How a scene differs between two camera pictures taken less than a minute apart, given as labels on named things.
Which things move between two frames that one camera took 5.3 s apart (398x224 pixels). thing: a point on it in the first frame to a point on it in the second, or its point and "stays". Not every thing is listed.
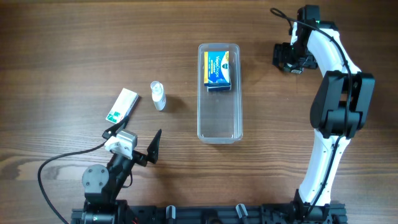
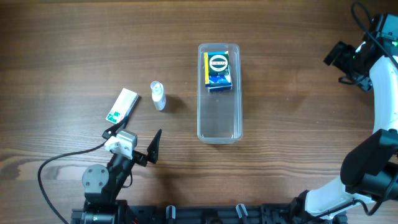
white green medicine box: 122,106 stays
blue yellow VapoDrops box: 216,68 stays
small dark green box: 296,71 to 218,63
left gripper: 135,155 stays
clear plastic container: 220,114 stays
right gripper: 308,61 to 346,51
